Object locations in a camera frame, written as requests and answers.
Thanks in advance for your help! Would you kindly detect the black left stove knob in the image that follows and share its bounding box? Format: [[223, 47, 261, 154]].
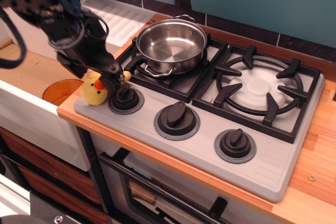
[[108, 84, 144, 115]]

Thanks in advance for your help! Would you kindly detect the grey toy stove top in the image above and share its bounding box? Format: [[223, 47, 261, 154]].
[[72, 20, 326, 203]]

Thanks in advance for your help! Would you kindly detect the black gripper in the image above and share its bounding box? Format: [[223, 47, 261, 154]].
[[49, 16, 125, 97]]

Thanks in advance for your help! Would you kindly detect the stainless steel pan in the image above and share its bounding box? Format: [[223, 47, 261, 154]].
[[136, 15, 208, 78]]

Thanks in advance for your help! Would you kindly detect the black right burner grate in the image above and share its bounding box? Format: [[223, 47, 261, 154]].
[[192, 45, 322, 143]]

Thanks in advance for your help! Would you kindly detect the black right stove knob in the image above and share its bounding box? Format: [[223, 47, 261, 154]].
[[214, 129, 257, 164]]

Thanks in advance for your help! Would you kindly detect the oven door with handle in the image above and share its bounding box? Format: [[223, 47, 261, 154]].
[[99, 148, 227, 223]]

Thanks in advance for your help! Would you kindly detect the orange plastic plate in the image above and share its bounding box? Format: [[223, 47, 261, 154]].
[[42, 79, 83, 106]]

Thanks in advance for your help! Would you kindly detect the black stove knob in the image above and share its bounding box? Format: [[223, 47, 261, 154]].
[[214, 129, 257, 164], [108, 84, 144, 115], [154, 101, 201, 141]]

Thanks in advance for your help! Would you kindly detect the white toy sink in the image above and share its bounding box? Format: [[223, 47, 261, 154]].
[[1, 0, 154, 171]]

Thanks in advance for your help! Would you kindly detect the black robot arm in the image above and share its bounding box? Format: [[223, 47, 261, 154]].
[[1, 0, 125, 95]]

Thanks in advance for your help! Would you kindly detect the black left burner grate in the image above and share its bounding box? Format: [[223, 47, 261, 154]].
[[117, 34, 228, 103]]

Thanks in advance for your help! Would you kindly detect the black middle stove knob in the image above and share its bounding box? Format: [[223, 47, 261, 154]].
[[154, 101, 201, 141]]

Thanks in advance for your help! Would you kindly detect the wooden drawer front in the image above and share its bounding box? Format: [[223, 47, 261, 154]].
[[1, 129, 111, 223]]

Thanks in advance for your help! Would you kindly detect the black burner grate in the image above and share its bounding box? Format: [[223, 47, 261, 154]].
[[117, 34, 228, 103], [192, 45, 322, 143]]

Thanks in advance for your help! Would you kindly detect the yellow stuffed duck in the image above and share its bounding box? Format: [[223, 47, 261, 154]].
[[80, 70, 132, 106]]

